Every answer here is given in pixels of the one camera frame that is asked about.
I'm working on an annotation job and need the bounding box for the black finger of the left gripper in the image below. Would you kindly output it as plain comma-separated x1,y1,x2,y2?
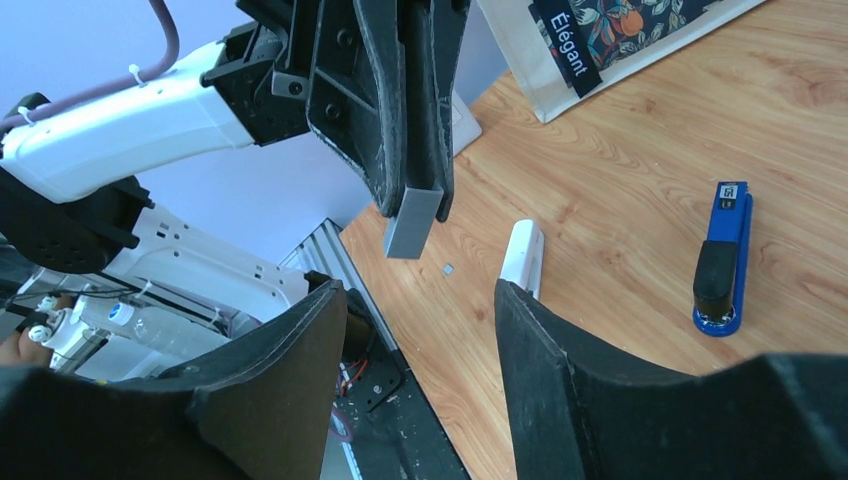
424,1,470,222
353,1,405,217

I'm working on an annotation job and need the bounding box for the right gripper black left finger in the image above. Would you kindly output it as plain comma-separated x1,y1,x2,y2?
1,280,347,479

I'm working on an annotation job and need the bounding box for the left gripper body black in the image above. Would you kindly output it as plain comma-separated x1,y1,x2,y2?
200,1,361,147

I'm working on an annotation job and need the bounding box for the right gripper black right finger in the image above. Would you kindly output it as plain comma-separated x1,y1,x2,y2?
495,280,847,479

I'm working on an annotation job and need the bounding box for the white stapler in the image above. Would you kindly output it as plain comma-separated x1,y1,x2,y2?
499,219,545,300

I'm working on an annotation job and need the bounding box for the grey staple strip piece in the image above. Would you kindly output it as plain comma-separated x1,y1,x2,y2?
383,186,443,260

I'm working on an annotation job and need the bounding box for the blue stapler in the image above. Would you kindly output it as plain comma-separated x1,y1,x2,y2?
692,181,754,337

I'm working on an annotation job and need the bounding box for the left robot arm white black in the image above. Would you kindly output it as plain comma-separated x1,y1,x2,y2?
1,1,469,321

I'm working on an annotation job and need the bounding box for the beige canvas tote bag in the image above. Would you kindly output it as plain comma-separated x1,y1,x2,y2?
480,0,760,123

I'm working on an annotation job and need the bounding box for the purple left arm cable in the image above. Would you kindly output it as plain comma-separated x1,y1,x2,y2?
0,0,181,134

